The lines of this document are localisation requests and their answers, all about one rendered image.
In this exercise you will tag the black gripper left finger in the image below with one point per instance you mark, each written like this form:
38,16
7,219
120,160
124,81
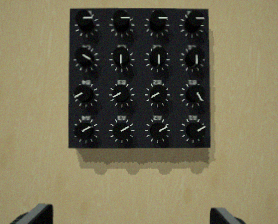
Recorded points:
40,214

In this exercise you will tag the black knob box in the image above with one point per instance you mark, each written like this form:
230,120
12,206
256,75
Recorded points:
139,96

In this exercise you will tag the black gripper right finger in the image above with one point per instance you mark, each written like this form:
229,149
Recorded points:
222,216

